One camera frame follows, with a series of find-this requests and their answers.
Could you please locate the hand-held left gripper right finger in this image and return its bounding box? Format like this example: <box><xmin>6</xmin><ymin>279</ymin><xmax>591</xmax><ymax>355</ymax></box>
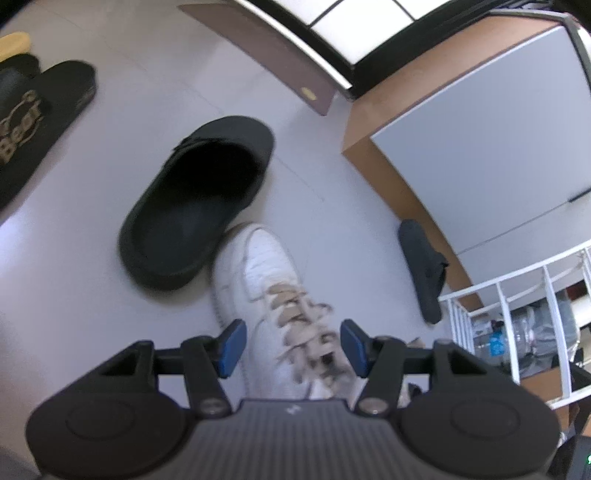
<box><xmin>341</xmin><ymin>318</ymin><xmax>504</xmax><ymax>418</ymax></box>

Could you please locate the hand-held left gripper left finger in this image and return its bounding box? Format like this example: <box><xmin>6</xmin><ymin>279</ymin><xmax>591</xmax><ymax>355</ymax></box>
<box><xmin>88</xmin><ymin>318</ymin><xmax>247</xmax><ymax>418</ymax></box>

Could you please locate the white printed sneaker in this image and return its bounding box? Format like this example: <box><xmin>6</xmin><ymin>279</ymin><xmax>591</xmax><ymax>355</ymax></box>
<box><xmin>211</xmin><ymin>222</ymin><xmax>423</xmax><ymax>411</ymax></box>

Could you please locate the white metal shoe rack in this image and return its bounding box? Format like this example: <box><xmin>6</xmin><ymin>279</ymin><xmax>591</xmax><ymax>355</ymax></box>
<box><xmin>438</xmin><ymin>244</ymin><xmax>591</xmax><ymax>409</ymax></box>

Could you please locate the dark grey suede clog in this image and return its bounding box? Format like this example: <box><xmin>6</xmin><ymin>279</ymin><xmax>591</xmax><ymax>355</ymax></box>
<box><xmin>398</xmin><ymin>219</ymin><xmax>450</xmax><ymax>325</ymax></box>
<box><xmin>117</xmin><ymin>116</ymin><xmax>275</xmax><ymax>291</ymax></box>

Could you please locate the black slide gold print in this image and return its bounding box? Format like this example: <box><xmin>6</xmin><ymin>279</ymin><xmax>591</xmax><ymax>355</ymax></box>
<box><xmin>0</xmin><ymin>54</ymin><xmax>41</xmax><ymax>80</ymax></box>
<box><xmin>0</xmin><ymin>60</ymin><xmax>98</xmax><ymax>224</ymax></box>

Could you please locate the grey cloth bundle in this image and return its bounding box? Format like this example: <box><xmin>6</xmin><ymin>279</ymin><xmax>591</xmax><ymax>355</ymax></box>
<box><xmin>531</xmin><ymin>286</ymin><xmax>580</xmax><ymax>356</ymax></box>

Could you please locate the white cabinet brown plinth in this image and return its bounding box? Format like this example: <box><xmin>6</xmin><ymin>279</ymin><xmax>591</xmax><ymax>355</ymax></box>
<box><xmin>342</xmin><ymin>11</ymin><xmax>591</xmax><ymax>315</ymax></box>

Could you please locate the black framed glass door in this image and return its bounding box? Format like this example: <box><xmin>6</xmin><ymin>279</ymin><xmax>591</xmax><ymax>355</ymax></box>
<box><xmin>233</xmin><ymin>0</ymin><xmax>467</xmax><ymax>100</ymax></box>

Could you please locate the brown floor mat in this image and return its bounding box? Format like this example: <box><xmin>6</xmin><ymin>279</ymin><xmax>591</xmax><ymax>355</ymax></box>
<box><xmin>178</xmin><ymin>0</ymin><xmax>338</xmax><ymax>117</ymax></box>

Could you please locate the yellow slipper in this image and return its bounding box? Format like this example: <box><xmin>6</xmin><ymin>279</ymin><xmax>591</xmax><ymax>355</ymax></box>
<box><xmin>0</xmin><ymin>31</ymin><xmax>31</xmax><ymax>63</ymax></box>

